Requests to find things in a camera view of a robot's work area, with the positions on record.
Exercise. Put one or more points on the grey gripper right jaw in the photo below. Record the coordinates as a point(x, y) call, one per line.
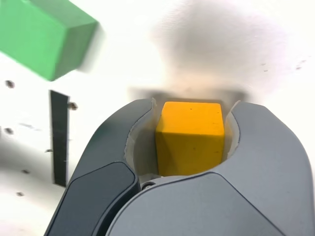
point(233, 196)

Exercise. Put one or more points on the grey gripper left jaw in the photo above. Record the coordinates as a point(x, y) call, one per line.
point(98, 184)

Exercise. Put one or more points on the yellow cube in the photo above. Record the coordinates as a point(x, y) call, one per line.
point(189, 137)

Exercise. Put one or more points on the green cube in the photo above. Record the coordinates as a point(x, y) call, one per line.
point(37, 37)

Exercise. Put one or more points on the black tape strip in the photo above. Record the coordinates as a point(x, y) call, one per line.
point(59, 137)

